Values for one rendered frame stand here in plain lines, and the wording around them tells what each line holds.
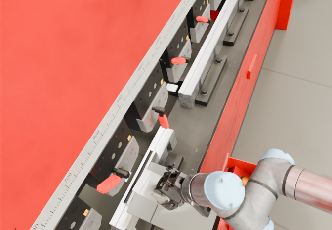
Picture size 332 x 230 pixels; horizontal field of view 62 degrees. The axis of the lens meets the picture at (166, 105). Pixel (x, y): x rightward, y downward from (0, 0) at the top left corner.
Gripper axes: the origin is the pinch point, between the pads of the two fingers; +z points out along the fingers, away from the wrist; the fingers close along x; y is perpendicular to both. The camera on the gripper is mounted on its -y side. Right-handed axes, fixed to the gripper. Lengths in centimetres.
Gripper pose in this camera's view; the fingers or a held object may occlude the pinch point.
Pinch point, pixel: (166, 192)
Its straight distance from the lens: 91.5
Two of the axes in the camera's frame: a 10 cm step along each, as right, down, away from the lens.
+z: -4.2, 2.6, 8.7
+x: -4.9, 7.4, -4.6
